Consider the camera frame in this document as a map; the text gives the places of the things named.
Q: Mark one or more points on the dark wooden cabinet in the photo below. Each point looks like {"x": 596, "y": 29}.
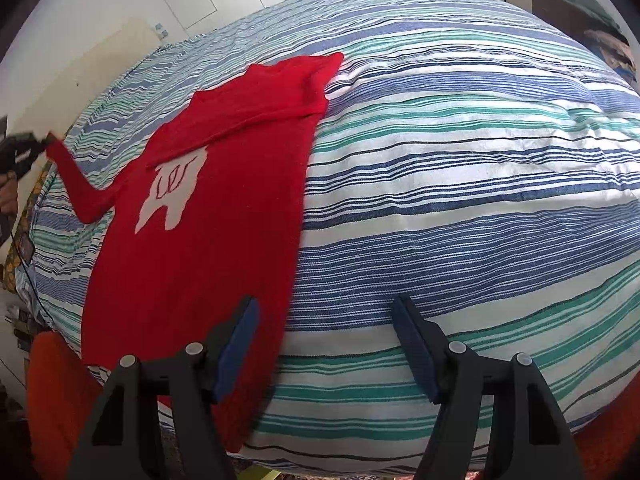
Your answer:
{"x": 555, "y": 10}

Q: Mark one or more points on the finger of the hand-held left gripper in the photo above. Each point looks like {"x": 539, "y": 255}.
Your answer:
{"x": 31, "y": 142}

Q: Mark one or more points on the beige headboard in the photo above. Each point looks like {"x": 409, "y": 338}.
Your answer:
{"x": 90, "y": 65}

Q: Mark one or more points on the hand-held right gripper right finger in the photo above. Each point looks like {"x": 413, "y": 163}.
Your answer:
{"x": 417, "y": 350}

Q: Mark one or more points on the orange knitted blanket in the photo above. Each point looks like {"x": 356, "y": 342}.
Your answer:
{"x": 50, "y": 390}

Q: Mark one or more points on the pile of folded clothes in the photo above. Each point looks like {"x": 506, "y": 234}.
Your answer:
{"x": 607, "y": 42}

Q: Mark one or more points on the orange floral mattress sheet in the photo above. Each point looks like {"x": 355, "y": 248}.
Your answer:
{"x": 17, "y": 260}

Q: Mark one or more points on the yellow green strip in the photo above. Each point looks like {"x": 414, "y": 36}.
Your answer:
{"x": 255, "y": 473}

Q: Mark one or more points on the striped blue green duvet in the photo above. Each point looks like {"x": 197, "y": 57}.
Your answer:
{"x": 450, "y": 210}

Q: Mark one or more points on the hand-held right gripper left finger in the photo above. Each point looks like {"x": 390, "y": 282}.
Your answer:
{"x": 237, "y": 345}

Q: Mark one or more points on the small wall outlet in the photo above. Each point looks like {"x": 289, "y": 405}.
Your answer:
{"x": 160, "y": 30}

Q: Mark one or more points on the red sweater with white rabbit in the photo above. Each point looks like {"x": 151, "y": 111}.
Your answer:
{"x": 200, "y": 240}

